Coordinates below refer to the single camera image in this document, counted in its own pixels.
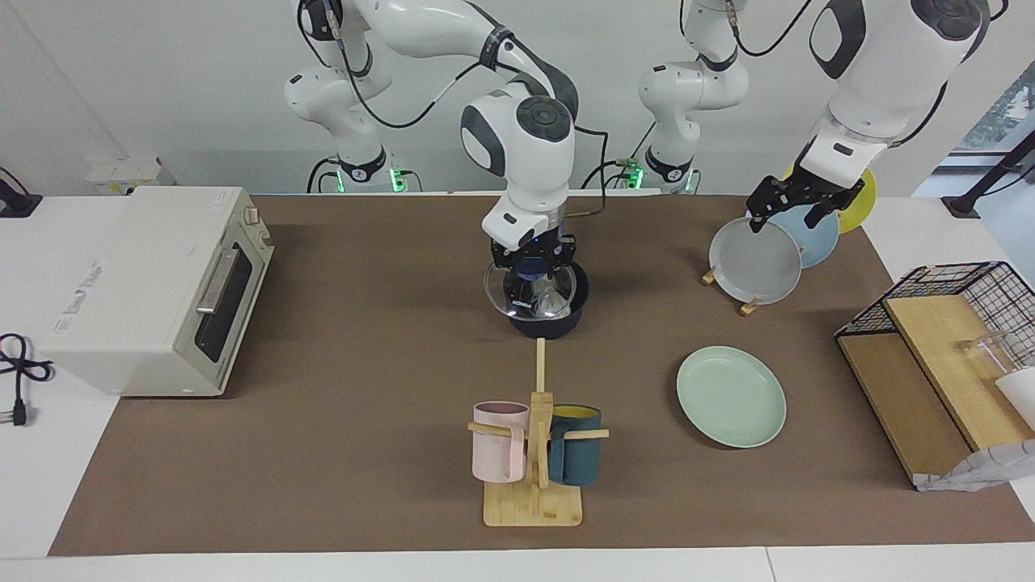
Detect glass lid with blue knob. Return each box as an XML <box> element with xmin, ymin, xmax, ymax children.
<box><xmin>484</xmin><ymin>259</ymin><xmax>579</xmax><ymax>318</ymax></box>

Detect white vermicelli bundle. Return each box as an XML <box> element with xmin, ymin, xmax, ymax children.
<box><xmin>534</xmin><ymin>283</ymin><xmax>571</xmax><ymax>318</ymax></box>

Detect light blue plate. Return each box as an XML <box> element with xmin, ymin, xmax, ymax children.
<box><xmin>768</xmin><ymin>202</ymin><xmax>840</xmax><ymax>269</ymax></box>

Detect yellow plate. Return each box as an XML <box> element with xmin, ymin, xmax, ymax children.
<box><xmin>783</xmin><ymin>166</ymin><xmax>877</xmax><ymax>235</ymax></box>

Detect grey plate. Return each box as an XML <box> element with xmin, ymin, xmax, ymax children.
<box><xmin>709</xmin><ymin>217</ymin><xmax>803</xmax><ymax>306</ymax></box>

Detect wooden plate rack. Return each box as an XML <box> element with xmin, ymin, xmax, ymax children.
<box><xmin>702</xmin><ymin>267</ymin><xmax>763</xmax><ymax>317</ymax></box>

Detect green plate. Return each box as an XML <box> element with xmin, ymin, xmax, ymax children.
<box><xmin>676</xmin><ymin>346</ymin><xmax>788</xmax><ymax>449</ymax></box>

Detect pink mug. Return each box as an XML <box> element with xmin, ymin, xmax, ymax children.
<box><xmin>472</xmin><ymin>402</ymin><xmax>530</xmax><ymax>484</ymax></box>

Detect brown table mat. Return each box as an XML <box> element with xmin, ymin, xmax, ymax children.
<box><xmin>49</xmin><ymin>194</ymin><xmax>1035</xmax><ymax>557</ymax></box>

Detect black stand pole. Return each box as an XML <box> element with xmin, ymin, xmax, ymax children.
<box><xmin>942</xmin><ymin>133</ymin><xmax>1035</xmax><ymax>217</ymax></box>

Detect teal mug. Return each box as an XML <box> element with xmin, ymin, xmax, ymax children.
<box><xmin>548</xmin><ymin>405</ymin><xmax>602</xmax><ymax>487</ymax></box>

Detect light wooden board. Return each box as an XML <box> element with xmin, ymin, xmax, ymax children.
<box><xmin>883</xmin><ymin>295</ymin><xmax>1035</xmax><ymax>452</ymax></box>

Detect dark brown wooden board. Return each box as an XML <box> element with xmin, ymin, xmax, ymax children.
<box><xmin>839</xmin><ymin>333</ymin><xmax>971</xmax><ymax>486</ymax></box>

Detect clear glass cup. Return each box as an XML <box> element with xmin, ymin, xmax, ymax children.
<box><xmin>961</xmin><ymin>330</ymin><xmax>1013</xmax><ymax>377</ymax></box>

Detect wooden mug tree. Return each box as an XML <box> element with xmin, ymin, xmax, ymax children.
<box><xmin>467</xmin><ymin>338</ymin><xmax>610</xmax><ymax>528</ymax></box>

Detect white cup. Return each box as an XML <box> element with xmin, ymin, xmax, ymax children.
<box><xmin>995</xmin><ymin>368</ymin><xmax>1035</xmax><ymax>429</ymax></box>

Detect grey patterned bag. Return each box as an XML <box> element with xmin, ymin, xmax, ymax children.
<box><xmin>914</xmin><ymin>441</ymin><xmax>1035</xmax><ymax>492</ymax></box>

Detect cream toaster oven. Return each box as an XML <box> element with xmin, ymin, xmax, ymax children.
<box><xmin>36</xmin><ymin>186</ymin><xmax>274</xmax><ymax>399</ymax></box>

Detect white power box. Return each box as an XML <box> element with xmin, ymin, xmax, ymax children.
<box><xmin>87</xmin><ymin>158</ymin><xmax>163</xmax><ymax>196</ymax></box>

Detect black stand base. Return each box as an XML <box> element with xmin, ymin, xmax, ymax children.
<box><xmin>0</xmin><ymin>166</ymin><xmax>43</xmax><ymax>217</ymax></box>

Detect dark pot with blue handle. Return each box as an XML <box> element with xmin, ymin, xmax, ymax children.
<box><xmin>505</xmin><ymin>263</ymin><xmax>589</xmax><ymax>340</ymax></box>

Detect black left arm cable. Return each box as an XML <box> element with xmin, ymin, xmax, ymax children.
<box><xmin>679</xmin><ymin>0</ymin><xmax>819</xmax><ymax>59</ymax></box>

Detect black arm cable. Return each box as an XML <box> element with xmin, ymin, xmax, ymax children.
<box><xmin>679</xmin><ymin>0</ymin><xmax>819</xmax><ymax>59</ymax></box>
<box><xmin>298</xmin><ymin>0</ymin><xmax>609</xmax><ymax>215</ymax></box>

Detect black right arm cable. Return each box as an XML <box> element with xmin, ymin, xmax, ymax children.
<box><xmin>298</xmin><ymin>0</ymin><xmax>609</xmax><ymax>215</ymax></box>

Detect black wire basket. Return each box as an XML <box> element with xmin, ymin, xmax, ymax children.
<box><xmin>835</xmin><ymin>261</ymin><xmax>1035</xmax><ymax>381</ymax></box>

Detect black power cord with plug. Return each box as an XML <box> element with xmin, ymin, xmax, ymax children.
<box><xmin>0</xmin><ymin>333</ymin><xmax>54</xmax><ymax>428</ymax></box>

